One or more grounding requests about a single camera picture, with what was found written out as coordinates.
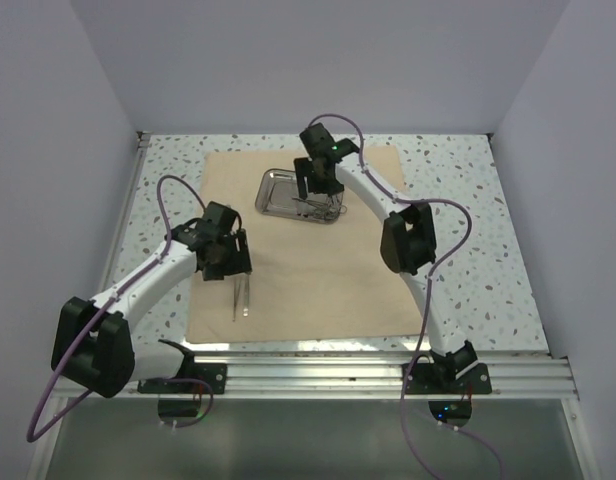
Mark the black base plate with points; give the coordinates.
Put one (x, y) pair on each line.
(425, 378)
(203, 377)

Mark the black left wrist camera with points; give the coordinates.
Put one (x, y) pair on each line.
(221, 216)

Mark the steel surgical scissors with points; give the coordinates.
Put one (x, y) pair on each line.
(329, 210)

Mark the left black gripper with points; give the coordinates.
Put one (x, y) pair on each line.
(238, 263)

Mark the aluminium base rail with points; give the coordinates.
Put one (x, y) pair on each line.
(378, 375)

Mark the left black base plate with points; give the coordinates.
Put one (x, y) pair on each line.
(203, 377)

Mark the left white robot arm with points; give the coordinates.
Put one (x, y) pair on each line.
(93, 343)

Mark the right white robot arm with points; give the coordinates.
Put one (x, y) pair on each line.
(407, 247)

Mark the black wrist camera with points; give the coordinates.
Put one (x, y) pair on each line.
(319, 143)
(221, 216)

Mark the beige surgical cloth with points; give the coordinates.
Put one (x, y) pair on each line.
(310, 281)

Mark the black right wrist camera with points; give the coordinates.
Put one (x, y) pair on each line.
(319, 143)

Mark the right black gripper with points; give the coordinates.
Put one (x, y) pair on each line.
(304, 166)

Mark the steel instrument tray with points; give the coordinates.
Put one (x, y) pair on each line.
(275, 196)

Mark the steel tweezers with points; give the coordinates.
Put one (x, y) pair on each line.
(236, 296)
(246, 296)

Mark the steel forceps with rings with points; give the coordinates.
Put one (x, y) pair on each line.
(305, 207)

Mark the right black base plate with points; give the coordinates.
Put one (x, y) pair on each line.
(425, 378)

